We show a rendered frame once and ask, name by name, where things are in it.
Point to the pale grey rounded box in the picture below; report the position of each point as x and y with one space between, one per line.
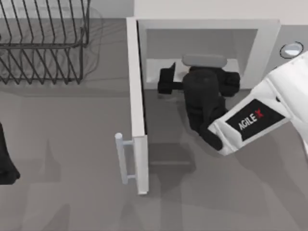
204 60

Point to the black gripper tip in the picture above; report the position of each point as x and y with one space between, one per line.
7 163

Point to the white microwave door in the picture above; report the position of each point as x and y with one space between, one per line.
134 96

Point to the round microwave knob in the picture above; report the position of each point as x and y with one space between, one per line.
291 49

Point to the white microwave oven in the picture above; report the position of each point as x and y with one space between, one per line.
269 36

